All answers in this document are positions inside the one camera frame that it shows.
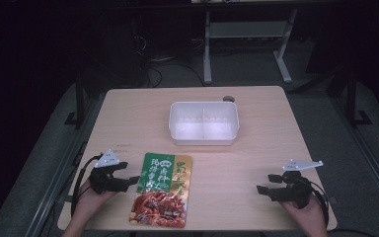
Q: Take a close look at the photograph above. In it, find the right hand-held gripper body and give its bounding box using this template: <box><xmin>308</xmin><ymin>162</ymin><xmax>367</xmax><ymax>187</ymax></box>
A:
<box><xmin>265</xmin><ymin>159</ymin><xmax>325</xmax><ymax>209</ymax></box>

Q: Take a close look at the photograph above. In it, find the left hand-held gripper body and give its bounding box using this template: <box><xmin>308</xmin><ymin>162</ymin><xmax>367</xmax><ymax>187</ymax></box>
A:
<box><xmin>88</xmin><ymin>148</ymin><xmax>130</xmax><ymax>195</ymax></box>

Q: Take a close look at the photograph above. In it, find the green and red seasoning packet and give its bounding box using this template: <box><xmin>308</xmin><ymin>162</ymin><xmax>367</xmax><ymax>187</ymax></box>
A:
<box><xmin>128</xmin><ymin>152</ymin><xmax>193</xmax><ymax>229</ymax></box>

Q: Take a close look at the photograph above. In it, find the white plastic divided box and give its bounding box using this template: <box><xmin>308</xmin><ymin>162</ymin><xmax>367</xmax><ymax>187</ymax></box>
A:
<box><xmin>168</xmin><ymin>100</ymin><xmax>241</xmax><ymax>147</ymax></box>

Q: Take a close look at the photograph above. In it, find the person's left hand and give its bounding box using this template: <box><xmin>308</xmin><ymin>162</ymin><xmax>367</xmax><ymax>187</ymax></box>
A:
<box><xmin>77</xmin><ymin>179</ymin><xmax>116</xmax><ymax>215</ymax></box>

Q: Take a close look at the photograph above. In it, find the person's right hand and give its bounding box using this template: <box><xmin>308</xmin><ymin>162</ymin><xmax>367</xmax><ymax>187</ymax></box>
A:
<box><xmin>279</xmin><ymin>194</ymin><xmax>325</xmax><ymax>229</ymax></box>

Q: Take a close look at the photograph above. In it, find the black metal stand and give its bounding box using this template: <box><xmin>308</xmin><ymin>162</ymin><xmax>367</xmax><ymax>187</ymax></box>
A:
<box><xmin>63</xmin><ymin>73</ymin><xmax>87</xmax><ymax>130</ymax></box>
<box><xmin>344</xmin><ymin>63</ymin><xmax>374</xmax><ymax>128</ymax></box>

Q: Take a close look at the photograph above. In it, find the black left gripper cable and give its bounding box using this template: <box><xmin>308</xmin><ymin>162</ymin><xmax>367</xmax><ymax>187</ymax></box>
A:
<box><xmin>70</xmin><ymin>153</ymin><xmax>104</xmax><ymax>219</ymax></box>

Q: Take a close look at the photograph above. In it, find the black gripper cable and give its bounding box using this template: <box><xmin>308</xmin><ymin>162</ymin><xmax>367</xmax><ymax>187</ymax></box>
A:
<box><xmin>309</xmin><ymin>180</ymin><xmax>331</xmax><ymax>229</ymax></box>
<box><xmin>70</xmin><ymin>153</ymin><xmax>104</xmax><ymax>219</ymax></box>

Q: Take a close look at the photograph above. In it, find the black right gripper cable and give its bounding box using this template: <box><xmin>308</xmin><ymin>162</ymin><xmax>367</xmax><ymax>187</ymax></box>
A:
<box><xmin>309</xmin><ymin>180</ymin><xmax>331</xmax><ymax>229</ymax></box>

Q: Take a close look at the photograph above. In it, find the black floor cable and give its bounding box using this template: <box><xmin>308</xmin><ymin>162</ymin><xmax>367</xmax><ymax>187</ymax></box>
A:
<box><xmin>147</xmin><ymin>60</ymin><xmax>206</xmax><ymax>89</ymax></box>

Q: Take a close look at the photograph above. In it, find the white metal desk frame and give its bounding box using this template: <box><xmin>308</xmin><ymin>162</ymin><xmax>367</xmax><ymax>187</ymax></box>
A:
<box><xmin>202</xmin><ymin>8</ymin><xmax>299</xmax><ymax>85</ymax></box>

